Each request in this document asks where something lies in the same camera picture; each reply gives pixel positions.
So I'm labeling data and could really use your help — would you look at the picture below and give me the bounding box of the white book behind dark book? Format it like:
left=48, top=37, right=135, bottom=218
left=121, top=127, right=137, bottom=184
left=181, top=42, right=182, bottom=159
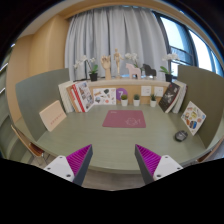
left=172, top=80, right=187, bottom=114

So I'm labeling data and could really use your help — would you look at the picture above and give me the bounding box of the small potted plant right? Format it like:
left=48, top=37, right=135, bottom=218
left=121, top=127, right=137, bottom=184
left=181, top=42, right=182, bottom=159
left=150, top=94, right=157, bottom=107

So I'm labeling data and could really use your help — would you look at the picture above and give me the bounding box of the red and white magazine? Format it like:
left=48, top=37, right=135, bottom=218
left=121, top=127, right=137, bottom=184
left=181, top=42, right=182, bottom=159
left=72, top=81, right=94, bottom=112

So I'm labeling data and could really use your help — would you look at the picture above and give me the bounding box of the white orchid black pot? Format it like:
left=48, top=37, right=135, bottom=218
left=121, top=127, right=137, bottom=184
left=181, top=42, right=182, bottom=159
left=160, top=53, right=180, bottom=82
left=73, top=55, right=98, bottom=77

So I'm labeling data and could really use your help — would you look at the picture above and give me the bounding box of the small potted plant middle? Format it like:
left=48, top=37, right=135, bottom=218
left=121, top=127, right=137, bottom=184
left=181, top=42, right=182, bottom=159
left=133, top=94, right=140, bottom=106

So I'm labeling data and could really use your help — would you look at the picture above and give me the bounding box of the wooden mannequin figure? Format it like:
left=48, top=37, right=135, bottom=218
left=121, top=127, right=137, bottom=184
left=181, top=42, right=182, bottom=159
left=114, top=48, right=124, bottom=77

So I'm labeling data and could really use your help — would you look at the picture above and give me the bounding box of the white card with product pictures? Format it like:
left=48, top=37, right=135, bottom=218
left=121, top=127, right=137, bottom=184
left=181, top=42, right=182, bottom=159
left=93, top=88, right=116, bottom=105

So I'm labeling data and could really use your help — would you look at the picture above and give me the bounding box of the green partition panel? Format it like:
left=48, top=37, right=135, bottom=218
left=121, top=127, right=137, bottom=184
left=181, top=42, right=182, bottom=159
left=177, top=65, right=224, bottom=147
left=15, top=69, right=69, bottom=141

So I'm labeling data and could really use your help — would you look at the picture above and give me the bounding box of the small potted plant left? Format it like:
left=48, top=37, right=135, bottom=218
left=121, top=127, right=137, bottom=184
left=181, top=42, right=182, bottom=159
left=121, top=94, right=128, bottom=106

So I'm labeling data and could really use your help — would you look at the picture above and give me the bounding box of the white book behind magazine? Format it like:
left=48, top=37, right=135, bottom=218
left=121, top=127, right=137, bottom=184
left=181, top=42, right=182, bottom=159
left=58, top=81, right=74, bottom=113

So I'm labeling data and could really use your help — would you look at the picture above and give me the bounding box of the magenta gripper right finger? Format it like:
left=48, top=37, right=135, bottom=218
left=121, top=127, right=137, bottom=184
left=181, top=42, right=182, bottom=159
left=135, top=144, right=182, bottom=184

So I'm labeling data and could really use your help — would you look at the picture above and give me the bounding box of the black computer mouse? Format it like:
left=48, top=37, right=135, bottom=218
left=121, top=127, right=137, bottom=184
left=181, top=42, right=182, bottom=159
left=174, top=130, right=188, bottom=142

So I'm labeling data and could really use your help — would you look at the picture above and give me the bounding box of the wooden hand model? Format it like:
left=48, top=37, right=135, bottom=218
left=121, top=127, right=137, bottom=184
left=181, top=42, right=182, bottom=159
left=101, top=56, right=111, bottom=80

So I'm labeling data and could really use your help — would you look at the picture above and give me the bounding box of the white wall socket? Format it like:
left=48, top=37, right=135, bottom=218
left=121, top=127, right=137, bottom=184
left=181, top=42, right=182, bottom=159
left=141, top=86, right=152, bottom=96
left=154, top=86, right=163, bottom=97

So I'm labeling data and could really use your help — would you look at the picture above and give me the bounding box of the green partition panel left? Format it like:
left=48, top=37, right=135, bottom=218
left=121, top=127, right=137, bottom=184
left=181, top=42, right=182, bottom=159
left=15, top=69, right=69, bottom=141

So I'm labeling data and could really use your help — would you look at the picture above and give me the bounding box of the white wall socket right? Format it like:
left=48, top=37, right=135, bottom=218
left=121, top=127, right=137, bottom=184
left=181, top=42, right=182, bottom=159
left=154, top=86, right=163, bottom=97

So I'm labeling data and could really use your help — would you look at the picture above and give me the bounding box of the white orchid black pot left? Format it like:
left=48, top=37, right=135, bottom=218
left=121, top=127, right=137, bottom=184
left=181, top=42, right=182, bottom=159
left=73, top=55, right=98, bottom=77

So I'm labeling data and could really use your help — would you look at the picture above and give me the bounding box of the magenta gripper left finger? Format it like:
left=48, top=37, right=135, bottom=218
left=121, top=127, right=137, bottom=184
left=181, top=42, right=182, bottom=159
left=44, top=145, right=93, bottom=186

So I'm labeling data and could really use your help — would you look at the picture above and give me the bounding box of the beige board with red text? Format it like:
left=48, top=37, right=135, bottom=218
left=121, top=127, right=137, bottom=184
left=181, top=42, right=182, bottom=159
left=39, top=100, right=66, bottom=132

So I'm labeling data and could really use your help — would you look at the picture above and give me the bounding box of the white orchid black pot right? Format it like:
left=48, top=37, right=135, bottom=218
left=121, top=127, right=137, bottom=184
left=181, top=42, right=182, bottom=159
left=160, top=53, right=180, bottom=82

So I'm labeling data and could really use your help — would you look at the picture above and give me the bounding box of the white wall socket left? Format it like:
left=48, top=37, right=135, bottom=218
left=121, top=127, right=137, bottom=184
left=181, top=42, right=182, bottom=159
left=141, top=86, right=152, bottom=96

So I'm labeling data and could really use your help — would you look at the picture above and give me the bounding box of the colourful sticker picture board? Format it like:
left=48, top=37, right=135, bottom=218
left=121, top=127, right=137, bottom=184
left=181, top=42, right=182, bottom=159
left=181, top=102, right=206, bottom=135

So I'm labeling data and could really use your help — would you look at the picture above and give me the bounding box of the white orchid middle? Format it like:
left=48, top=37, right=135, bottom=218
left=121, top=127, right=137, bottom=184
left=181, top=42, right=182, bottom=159
left=125, top=53, right=139, bottom=68

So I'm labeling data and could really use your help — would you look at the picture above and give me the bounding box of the green partition panel right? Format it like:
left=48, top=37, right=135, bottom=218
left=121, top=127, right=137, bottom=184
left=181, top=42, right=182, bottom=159
left=177, top=65, right=224, bottom=147

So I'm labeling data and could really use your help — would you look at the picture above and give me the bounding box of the dark cover book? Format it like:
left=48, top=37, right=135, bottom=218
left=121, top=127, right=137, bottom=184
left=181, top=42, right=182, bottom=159
left=159, top=82, right=180, bottom=113

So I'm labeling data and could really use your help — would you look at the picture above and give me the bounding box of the grey curtain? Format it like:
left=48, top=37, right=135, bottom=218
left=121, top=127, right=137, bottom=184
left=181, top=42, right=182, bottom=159
left=65, top=6, right=167, bottom=81

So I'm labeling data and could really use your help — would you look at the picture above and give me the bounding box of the purple round number seven sign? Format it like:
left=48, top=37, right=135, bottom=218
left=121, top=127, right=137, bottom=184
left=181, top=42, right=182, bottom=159
left=116, top=88, right=128, bottom=101

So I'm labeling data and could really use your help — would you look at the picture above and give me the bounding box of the black horse figurine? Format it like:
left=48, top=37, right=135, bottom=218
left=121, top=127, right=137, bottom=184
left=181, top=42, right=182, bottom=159
left=143, top=64, right=156, bottom=79

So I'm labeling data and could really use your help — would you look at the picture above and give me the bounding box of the magenta mouse pad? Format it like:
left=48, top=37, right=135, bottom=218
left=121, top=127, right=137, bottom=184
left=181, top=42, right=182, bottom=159
left=103, top=110, right=146, bottom=128

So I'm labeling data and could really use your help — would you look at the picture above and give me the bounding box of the wooden shelf ledge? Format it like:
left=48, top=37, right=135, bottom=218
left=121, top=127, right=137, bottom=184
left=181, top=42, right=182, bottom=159
left=88, top=78, right=170, bottom=87

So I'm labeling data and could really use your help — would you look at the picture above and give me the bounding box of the pink horse figurine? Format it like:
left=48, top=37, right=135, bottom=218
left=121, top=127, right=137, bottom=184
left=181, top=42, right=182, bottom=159
left=126, top=63, right=141, bottom=80

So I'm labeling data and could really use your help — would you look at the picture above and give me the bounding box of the wooden chair left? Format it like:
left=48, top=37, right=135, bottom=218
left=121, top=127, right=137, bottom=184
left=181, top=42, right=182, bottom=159
left=10, top=126, right=46, bottom=164

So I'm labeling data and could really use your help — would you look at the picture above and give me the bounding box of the small potted plant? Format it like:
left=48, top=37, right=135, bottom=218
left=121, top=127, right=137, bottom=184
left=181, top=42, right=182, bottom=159
left=133, top=94, right=140, bottom=106
left=121, top=94, right=128, bottom=106
left=150, top=94, right=157, bottom=107

